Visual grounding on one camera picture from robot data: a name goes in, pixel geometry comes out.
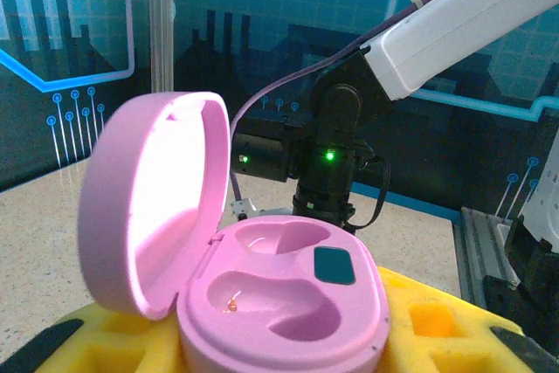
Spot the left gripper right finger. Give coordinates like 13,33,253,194
370,264,559,373

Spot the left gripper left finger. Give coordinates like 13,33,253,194
8,301,190,373

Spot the pinkish purple charging case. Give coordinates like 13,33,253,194
76,89,390,373

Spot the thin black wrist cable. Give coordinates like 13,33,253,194
349,145,393,231

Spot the aluminium side rail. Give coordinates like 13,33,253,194
452,205,523,304

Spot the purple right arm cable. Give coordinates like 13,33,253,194
227,0,501,204

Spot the aluminium frame post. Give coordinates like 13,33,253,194
147,0,176,95

